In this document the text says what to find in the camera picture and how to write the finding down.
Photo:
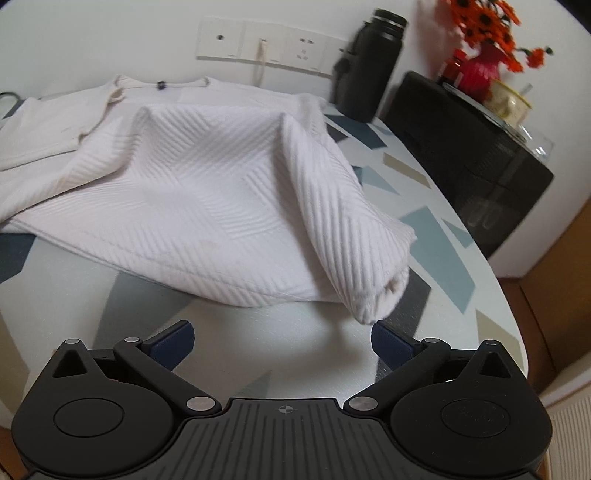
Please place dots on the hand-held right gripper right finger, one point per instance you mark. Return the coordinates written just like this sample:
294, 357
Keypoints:
390, 344

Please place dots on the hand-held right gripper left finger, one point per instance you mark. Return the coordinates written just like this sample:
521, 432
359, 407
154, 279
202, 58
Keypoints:
173, 344

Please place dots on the white textured shirt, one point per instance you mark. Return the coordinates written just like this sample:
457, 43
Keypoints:
207, 184

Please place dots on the geometric patterned tablecloth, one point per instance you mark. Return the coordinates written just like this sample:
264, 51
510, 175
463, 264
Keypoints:
438, 240

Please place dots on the black cabinet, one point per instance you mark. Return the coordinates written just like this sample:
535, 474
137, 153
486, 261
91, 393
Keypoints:
461, 152

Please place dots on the clear glass dish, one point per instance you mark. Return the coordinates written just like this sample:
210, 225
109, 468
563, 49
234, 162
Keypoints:
540, 147

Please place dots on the cream printed cup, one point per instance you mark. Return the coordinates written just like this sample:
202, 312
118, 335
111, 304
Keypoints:
508, 99

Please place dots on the black water bottle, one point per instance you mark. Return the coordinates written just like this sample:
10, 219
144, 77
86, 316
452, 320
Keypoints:
374, 69

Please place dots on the dark red bottle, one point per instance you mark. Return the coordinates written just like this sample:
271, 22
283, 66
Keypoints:
455, 67

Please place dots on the orange artificial flowers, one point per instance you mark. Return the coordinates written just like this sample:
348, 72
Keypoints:
489, 18

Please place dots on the white wall socket panel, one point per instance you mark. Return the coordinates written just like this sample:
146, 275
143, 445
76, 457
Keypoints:
231, 48

